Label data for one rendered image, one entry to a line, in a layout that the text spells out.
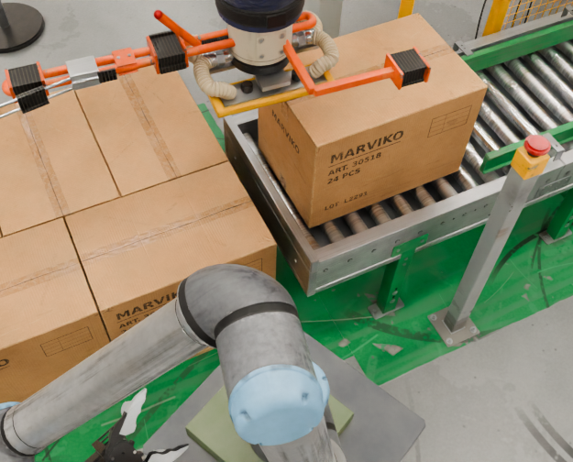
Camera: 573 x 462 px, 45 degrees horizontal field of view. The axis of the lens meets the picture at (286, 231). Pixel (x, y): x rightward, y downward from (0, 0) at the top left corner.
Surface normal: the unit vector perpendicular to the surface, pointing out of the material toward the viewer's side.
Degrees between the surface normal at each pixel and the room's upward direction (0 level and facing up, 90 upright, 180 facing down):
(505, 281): 0
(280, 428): 84
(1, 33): 0
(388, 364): 0
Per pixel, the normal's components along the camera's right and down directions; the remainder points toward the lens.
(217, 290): -0.48, -0.51
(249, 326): -0.21, -0.50
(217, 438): 0.05, -0.56
